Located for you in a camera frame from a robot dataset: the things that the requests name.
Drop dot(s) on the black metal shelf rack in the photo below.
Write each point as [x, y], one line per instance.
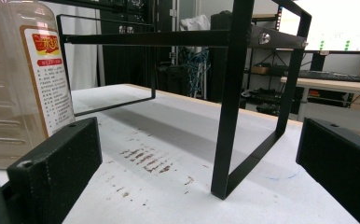
[231, 93]

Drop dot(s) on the clear plastic bottle with label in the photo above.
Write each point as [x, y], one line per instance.
[13, 84]

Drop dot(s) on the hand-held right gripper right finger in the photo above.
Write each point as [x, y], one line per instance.
[339, 165]

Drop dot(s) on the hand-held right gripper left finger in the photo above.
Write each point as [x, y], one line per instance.
[55, 174]

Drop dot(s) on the black equipment cabinet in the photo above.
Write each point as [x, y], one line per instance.
[127, 59]

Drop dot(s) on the black metal storage shelf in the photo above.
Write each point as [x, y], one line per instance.
[265, 84]

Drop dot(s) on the computer monitor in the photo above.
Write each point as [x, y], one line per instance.
[336, 25]

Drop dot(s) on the wooden desk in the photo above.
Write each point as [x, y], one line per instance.
[333, 90]

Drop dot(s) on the black keyboard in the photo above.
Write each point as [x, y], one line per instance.
[330, 75]

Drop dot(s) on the white curtain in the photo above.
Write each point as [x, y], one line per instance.
[83, 53]

